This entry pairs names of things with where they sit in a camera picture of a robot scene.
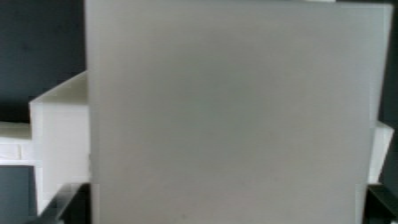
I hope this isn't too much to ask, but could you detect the white cabinet top block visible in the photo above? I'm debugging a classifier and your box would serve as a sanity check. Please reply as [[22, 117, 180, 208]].
[[86, 0, 393, 224]]

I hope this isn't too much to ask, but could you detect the white cabinet body box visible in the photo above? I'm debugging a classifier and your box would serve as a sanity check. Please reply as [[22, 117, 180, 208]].
[[31, 71, 383, 224]]

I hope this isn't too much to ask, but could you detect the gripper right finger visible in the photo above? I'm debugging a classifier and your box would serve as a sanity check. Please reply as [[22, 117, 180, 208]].
[[363, 185, 398, 224]]

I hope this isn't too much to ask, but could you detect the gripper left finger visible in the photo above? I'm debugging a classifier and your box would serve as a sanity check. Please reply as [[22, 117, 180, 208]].
[[26, 183, 93, 224]]

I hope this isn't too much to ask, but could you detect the white U-shaped fence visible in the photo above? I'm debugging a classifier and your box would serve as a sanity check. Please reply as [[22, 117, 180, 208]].
[[0, 122, 36, 166]]

